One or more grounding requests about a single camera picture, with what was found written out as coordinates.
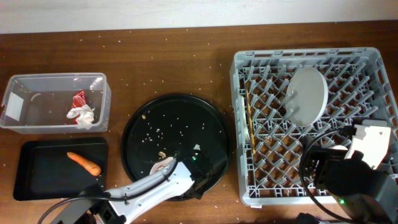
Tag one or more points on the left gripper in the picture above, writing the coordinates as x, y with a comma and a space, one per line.
199, 195

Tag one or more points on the white plastic fork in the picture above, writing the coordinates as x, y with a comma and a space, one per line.
245, 125

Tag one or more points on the wooden chopstick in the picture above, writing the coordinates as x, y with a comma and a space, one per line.
251, 131

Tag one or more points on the orange carrot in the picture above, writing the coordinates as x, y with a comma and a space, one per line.
88, 165

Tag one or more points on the grey round plate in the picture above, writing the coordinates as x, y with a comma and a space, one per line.
308, 96

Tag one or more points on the white tissue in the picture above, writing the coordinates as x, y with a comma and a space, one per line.
83, 116

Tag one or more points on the red snack wrapper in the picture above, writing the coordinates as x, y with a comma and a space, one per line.
78, 101

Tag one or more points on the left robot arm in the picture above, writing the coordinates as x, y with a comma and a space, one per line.
189, 173

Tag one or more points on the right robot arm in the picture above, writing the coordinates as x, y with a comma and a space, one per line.
366, 194

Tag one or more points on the grey plastic dishwasher rack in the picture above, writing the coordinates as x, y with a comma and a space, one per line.
358, 87

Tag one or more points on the round black tray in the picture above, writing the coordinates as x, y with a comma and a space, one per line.
176, 124

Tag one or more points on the black rectangular tray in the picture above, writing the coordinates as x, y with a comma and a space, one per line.
46, 172

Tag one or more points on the clear plastic bin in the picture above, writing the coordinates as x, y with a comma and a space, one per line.
39, 103

